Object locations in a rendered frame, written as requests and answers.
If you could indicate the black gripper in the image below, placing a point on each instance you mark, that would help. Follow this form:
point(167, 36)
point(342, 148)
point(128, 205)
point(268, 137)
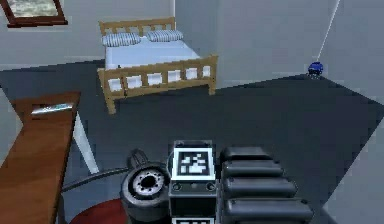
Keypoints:
point(146, 196)

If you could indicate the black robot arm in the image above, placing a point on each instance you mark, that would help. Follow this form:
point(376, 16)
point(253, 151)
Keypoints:
point(256, 186)

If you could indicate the red round disc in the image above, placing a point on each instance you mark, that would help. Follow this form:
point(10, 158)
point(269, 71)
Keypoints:
point(103, 213)

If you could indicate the brown wooden table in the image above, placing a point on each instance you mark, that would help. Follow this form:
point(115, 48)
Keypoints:
point(33, 160)

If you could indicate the light wooden bed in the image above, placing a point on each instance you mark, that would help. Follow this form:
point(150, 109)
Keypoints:
point(156, 71)

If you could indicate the flat grey shiny object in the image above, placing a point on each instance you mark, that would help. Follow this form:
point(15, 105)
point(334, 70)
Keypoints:
point(51, 109)

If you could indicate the striped grey pillow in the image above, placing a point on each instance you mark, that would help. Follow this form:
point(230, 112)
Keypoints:
point(120, 39)
point(165, 35)

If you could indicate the small blue object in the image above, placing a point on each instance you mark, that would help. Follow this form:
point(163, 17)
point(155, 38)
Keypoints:
point(315, 68)

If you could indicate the brown framed picture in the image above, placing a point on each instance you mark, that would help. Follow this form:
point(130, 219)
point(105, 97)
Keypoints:
point(33, 13)

